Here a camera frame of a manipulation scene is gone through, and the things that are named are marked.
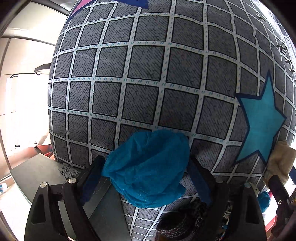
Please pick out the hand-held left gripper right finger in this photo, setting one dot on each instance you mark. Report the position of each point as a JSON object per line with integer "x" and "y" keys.
{"x": 197, "y": 179}

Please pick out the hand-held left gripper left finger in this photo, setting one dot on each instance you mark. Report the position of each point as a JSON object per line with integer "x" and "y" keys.
{"x": 89, "y": 186}

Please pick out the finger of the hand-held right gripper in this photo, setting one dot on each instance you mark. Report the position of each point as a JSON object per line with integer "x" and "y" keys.
{"x": 277, "y": 193}

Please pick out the beige knitted sock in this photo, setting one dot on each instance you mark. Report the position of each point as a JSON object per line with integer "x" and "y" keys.
{"x": 279, "y": 157}

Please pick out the blue mesh cap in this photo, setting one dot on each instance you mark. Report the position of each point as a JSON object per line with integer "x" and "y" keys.
{"x": 148, "y": 166}

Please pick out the grey cardboard box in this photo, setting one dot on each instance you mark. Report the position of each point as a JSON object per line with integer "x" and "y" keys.
{"x": 34, "y": 171}

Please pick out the teal fuzzy cloth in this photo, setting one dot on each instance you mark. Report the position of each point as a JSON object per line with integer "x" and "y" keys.
{"x": 263, "y": 200}

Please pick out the dark knitted cloth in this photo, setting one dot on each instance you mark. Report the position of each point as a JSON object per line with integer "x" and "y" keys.
{"x": 175, "y": 222}

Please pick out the grey checked cloth with stars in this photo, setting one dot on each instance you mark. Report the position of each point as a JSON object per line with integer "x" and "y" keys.
{"x": 150, "y": 69}

